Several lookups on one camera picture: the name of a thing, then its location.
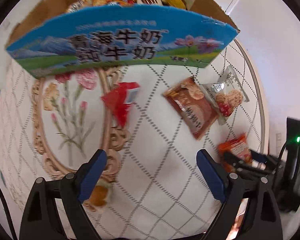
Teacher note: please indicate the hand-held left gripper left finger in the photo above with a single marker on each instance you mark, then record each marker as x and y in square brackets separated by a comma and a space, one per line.
[93, 175]

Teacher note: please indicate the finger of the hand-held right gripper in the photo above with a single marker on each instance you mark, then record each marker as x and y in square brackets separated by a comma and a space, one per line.
[236, 162]
[261, 158]

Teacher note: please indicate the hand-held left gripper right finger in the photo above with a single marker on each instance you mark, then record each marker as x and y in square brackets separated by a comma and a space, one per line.
[211, 175]

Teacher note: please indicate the orange snack packet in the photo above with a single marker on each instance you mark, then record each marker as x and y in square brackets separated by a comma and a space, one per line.
[236, 146]

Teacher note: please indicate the blue printed cardboard box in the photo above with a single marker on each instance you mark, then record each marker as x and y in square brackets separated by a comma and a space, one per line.
[115, 45]

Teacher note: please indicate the white chocolate wafer packet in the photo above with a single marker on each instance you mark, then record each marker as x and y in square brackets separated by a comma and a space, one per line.
[148, 0]

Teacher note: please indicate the clear bun packet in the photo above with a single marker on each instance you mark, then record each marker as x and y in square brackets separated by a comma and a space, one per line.
[101, 195]

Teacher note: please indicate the clear cookie packet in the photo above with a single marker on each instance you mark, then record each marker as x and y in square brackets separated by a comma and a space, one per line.
[230, 97]

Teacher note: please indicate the brown snack packet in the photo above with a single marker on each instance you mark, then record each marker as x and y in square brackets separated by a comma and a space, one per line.
[195, 107]

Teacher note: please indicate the floral diamond pattern blanket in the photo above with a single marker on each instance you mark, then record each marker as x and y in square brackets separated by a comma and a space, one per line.
[152, 135]

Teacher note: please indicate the small red snack packet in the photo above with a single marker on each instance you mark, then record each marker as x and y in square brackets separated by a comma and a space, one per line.
[120, 100]

